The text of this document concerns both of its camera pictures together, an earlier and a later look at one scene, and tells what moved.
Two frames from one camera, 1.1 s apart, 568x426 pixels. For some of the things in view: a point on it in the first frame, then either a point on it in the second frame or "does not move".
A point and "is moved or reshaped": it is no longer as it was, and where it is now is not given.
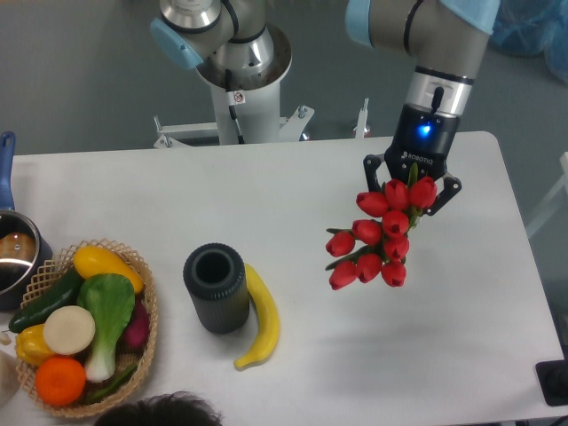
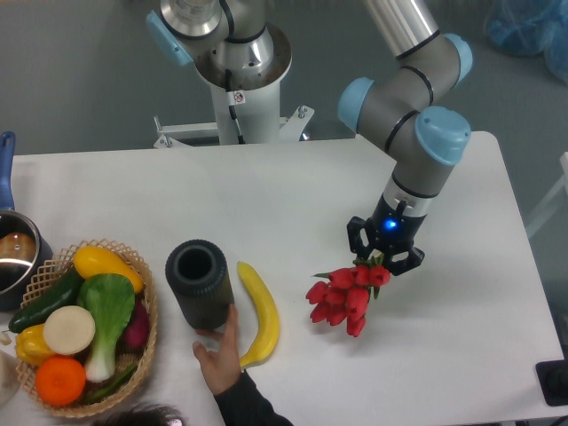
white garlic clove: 4,339 does not move
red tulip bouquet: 375,250 is moved or reshaped
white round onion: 68,330 does not move
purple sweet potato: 134,335 does not move
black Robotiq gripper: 426,138 to 389,232
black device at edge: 552,376 does not move
